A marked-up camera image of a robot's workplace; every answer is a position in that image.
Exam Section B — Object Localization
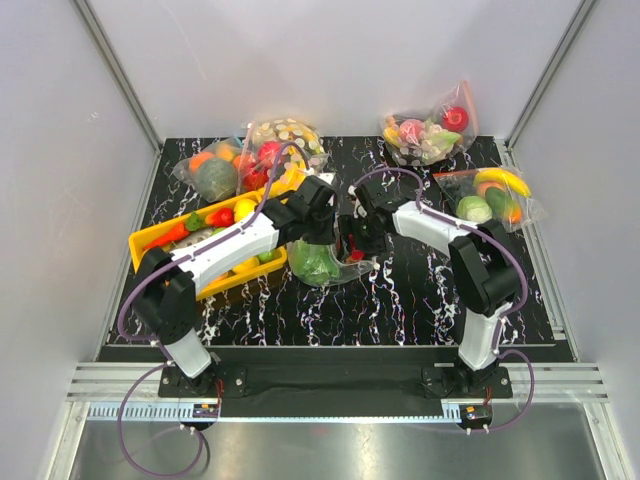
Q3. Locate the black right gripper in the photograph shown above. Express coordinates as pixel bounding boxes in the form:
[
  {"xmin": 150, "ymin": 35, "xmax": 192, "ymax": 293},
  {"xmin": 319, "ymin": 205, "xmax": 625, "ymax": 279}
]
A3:
[{"xmin": 337, "ymin": 213, "xmax": 387, "ymax": 262}]

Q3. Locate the clear zip top bag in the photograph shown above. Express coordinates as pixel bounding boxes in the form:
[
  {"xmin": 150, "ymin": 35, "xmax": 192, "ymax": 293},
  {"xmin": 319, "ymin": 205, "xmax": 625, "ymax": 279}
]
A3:
[{"xmin": 287, "ymin": 240, "xmax": 374, "ymax": 288}]

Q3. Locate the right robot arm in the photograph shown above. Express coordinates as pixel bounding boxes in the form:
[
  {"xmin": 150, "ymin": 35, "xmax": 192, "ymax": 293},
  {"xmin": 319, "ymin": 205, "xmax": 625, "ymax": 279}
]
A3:
[{"xmin": 339, "ymin": 180, "xmax": 526, "ymax": 397}]

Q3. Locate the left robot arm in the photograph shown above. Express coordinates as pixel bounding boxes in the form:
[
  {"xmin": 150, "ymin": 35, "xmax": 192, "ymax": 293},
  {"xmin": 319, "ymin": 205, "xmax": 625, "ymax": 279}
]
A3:
[{"xmin": 123, "ymin": 173, "xmax": 336, "ymax": 396}]

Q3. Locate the green fake lettuce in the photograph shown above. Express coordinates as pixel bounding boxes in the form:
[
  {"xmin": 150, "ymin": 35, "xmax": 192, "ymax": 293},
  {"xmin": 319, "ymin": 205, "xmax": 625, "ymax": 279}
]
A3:
[{"xmin": 287, "ymin": 240, "xmax": 340, "ymax": 287}]

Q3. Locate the green fake bitter gourd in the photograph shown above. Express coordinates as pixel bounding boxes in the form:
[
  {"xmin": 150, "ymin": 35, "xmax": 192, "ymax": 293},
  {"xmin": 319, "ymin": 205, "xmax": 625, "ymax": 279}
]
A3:
[{"xmin": 257, "ymin": 249, "xmax": 277, "ymax": 264}]

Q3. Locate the yellow fake pear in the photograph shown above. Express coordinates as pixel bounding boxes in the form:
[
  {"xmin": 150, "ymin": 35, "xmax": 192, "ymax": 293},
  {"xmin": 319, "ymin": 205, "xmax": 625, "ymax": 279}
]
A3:
[{"xmin": 232, "ymin": 257, "xmax": 260, "ymax": 275}]

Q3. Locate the yellow fake apple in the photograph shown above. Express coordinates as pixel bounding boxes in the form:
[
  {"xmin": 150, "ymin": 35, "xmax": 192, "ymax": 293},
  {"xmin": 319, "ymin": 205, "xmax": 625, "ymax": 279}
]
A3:
[{"xmin": 233, "ymin": 199, "xmax": 258, "ymax": 222}]

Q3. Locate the polka dot zip bag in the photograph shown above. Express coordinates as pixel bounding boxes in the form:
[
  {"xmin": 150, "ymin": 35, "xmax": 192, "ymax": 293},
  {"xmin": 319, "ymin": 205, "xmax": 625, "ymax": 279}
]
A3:
[{"xmin": 234, "ymin": 117, "xmax": 328, "ymax": 197}]

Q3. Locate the red wax apple fake fruit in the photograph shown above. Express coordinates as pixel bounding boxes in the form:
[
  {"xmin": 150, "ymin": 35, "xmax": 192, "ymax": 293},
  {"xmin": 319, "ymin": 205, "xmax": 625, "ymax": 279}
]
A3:
[{"xmin": 205, "ymin": 208, "xmax": 235, "ymax": 228}]

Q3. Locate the far right dotted bag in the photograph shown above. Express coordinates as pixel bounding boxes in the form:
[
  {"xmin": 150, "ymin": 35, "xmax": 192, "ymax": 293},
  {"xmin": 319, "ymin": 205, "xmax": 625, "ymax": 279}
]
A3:
[{"xmin": 382, "ymin": 115, "xmax": 463, "ymax": 167}]

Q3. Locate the clear bag with melon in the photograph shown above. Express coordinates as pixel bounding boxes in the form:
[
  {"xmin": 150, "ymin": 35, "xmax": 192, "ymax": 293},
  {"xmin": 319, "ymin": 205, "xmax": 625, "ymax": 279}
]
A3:
[{"xmin": 172, "ymin": 137, "xmax": 242, "ymax": 204}]

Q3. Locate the right bag with banana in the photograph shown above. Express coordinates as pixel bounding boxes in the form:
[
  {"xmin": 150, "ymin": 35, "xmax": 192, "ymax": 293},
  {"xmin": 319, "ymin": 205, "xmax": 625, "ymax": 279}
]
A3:
[{"xmin": 434, "ymin": 167, "xmax": 547, "ymax": 233}]

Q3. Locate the grey fake fish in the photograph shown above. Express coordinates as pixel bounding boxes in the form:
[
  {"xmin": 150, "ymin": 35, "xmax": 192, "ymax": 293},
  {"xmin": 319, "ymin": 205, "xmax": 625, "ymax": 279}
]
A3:
[{"xmin": 171, "ymin": 227, "xmax": 218, "ymax": 250}]

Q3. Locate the orange fake carrot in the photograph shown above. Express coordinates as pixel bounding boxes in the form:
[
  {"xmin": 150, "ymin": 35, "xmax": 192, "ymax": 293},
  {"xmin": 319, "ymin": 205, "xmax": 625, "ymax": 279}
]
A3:
[{"xmin": 144, "ymin": 212, "xmax": 205, "ymax": 250}]

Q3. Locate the clear bag with red fruit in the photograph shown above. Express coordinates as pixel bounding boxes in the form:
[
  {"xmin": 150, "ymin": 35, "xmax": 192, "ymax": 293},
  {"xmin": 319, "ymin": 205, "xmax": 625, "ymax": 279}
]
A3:
[{"xmin": 435, "ymin": 80, "xmax": 479, "ymax": 152}]

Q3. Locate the yellow plastic tray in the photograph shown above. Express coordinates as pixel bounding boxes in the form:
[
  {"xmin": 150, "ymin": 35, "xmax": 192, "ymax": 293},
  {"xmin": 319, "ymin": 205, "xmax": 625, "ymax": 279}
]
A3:
[{"xmin": 128, "ymin": 192, "xmax": 287, "ymax": 301}]

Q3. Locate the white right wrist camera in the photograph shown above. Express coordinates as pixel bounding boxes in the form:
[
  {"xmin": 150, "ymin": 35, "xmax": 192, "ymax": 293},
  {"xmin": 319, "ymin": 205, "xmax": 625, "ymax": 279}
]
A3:
[{"xmin": 348, "ymin": 185, "xmax": 368, "ymax": 218}]

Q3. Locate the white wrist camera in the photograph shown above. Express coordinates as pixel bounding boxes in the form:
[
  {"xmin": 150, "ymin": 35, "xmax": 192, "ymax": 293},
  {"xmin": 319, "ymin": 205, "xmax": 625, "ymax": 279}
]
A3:
[
  {"xmin": 348, "ymin": 185, "xmax": 368, "ymax": 218},
  {"xmin": 317, "ymin": 172, "xmax": 337, "ymax": 188}
]

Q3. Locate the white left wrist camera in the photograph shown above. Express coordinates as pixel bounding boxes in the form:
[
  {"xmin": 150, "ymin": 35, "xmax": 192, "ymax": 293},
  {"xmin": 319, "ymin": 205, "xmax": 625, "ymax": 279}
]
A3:
[{"xmin": 317, "ymin": 172, "xmax": 337, "ymax": 188}]

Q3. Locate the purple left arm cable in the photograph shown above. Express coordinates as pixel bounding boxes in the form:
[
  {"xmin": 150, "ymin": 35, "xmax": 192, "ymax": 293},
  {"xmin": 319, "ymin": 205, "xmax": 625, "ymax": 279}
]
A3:
[{"xmin": 117, "ymin": 142, "xmax": 311, "ymax": 477}]

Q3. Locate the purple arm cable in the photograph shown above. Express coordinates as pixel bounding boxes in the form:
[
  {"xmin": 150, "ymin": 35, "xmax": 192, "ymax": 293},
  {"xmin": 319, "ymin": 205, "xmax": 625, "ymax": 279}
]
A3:
[
  {"xmin": 117, "ymin": 142, "xmax": 311, "ymax": 477},
  {"xmin": 349, "ymin": 167, "xmax": 537, "ymax": 435}
]

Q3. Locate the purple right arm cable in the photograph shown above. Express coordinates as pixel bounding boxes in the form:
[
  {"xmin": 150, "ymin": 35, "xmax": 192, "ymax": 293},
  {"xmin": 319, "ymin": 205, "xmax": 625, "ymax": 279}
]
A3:
[{"xmin": 349, "ymin": 167, "xmax": 537, "ymax": 435}]

